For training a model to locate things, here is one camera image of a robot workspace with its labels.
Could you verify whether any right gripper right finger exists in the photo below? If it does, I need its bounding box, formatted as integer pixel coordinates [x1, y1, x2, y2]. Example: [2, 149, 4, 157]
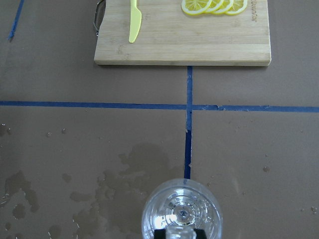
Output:
[194, 229, 207, 239]

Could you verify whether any yellow plastic knife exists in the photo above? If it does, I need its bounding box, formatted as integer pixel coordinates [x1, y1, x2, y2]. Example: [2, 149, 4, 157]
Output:
[129, 0, 142, 43]

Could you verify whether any front lemon slice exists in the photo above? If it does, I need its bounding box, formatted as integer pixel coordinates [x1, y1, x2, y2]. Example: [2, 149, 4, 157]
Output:
[181, 0, 212, 15]

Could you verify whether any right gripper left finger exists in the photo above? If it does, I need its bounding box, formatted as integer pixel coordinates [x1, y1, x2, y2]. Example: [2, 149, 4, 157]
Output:
[154, 229, 166, 239]

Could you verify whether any bamboo cutting board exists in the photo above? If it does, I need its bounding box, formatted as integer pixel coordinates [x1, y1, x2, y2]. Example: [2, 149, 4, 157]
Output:
[94, 0, 271, 66]

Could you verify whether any lemon slice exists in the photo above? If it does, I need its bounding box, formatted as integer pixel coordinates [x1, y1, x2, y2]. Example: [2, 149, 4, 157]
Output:
[204, 0, 224, 13]
[225, 0, 248, 16]
[213, 0, 234, 14]
[181, 0, 212, 15]

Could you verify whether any clear wine glass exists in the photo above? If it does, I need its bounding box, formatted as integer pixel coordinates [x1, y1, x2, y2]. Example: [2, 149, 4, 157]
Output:
[141, 179, 223, 239]

